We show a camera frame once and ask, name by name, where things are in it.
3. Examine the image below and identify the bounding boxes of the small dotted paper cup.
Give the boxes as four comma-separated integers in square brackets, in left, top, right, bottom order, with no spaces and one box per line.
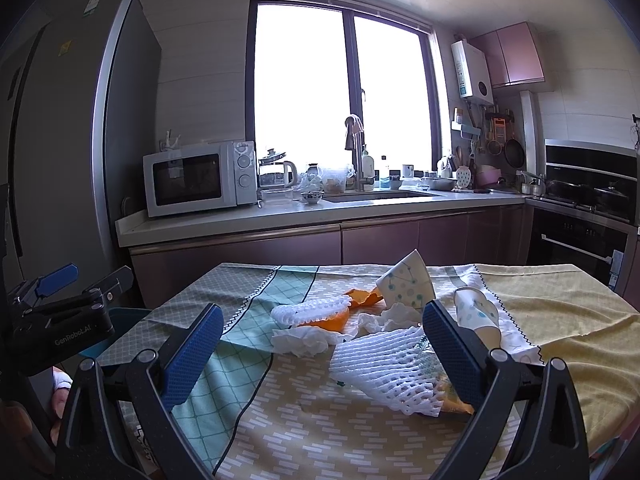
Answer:
[454,287,501,350]

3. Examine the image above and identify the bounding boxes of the white foam fruit net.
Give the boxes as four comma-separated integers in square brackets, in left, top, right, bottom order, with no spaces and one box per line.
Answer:
[329,326,445,417]

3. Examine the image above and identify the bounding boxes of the large dotted paper cup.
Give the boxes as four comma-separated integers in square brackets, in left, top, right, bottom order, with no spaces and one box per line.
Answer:
[376,249,436,309]

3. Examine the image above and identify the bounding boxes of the white tissue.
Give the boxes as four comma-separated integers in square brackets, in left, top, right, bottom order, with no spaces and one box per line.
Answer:
[357,302,422,334]
[271,326,348,358]

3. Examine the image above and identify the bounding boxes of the orange peel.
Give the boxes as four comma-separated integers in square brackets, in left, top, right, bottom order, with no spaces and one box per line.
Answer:
[346,287,383,309]
[304,308,350,333]

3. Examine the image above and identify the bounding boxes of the teal plastic trash bin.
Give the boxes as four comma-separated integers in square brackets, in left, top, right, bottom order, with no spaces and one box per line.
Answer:
[80,308,149,359]

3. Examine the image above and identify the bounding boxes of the kitchen faucet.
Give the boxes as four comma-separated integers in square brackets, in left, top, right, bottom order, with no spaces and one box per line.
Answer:
[345,114,364,191]

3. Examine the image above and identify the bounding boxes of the maroon lower cabinets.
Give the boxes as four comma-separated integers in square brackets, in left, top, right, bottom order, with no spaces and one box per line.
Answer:
[129,205,533,309]

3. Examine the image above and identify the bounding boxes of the patterned tablecloth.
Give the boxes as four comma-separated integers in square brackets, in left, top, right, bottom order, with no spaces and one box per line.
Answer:
[99,263,639,479]

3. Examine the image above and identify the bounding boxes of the black built-in oven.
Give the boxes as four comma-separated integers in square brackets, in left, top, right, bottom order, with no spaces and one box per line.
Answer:
[525,138,639,286]

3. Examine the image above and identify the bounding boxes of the white microwave oven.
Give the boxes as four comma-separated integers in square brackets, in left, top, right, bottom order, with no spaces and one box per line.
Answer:
[143,141,258,218]

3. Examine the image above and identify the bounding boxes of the pink pot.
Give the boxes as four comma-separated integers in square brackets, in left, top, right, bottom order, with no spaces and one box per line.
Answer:
[475,165,502,188]

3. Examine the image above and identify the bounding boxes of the grey refrigerator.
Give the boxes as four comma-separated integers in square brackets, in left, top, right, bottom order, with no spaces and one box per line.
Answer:
[1,0,162,295]

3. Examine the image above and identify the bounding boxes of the glass electric kettle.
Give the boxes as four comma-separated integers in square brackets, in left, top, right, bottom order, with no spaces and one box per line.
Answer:
[257,148,298,190]

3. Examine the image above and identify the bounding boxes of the blue white bowl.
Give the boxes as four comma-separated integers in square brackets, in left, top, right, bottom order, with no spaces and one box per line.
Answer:
[300,190,324,205]

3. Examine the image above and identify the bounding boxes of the black frying pan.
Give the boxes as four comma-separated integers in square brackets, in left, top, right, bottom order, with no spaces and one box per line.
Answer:
[503,122,526,170]

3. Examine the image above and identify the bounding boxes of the white water heater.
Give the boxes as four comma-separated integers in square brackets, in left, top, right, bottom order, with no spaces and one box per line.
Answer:
[451,40,494,106]

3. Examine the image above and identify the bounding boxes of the pink upper cabinet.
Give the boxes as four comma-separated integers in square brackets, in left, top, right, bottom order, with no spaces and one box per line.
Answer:
[469,22,546,89]

